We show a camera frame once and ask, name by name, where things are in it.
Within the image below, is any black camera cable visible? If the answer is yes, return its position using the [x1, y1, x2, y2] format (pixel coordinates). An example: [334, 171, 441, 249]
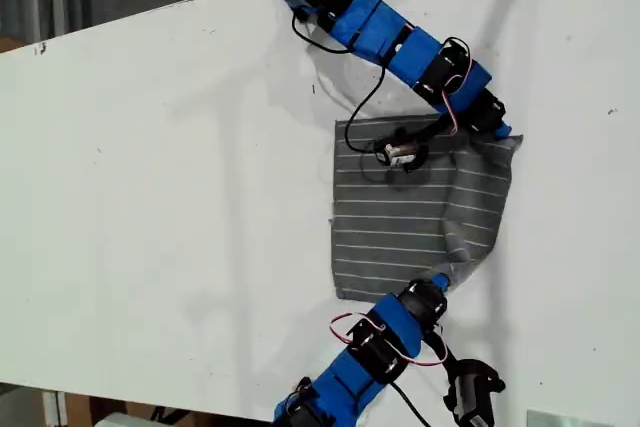
[389, 380, 436, 427]
[291, 9, 387, 154]

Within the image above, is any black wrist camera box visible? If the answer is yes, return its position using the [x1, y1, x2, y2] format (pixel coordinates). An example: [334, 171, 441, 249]
[446, 371, 499, 427]
[375, 140, 424, 171]

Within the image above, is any grey white-striped towel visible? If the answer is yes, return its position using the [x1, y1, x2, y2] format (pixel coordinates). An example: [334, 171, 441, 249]
[327, 114, 525, 303]

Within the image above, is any black camera stalk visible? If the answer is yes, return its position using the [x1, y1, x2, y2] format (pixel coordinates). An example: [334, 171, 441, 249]
[423, 327, 464, 373]
[409, 114, 454, 148]

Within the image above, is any white table leg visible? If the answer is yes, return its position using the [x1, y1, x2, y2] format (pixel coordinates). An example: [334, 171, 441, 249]
[41, 389, 69, 427]

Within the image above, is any white plastic box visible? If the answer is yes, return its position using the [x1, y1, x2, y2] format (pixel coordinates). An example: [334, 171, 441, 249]
[94, 411, 156, 427]

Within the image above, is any red white servo wire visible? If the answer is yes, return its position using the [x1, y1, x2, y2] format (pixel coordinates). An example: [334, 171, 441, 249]
[439, 35, 475, 138]
[328, 312, 450, 367]

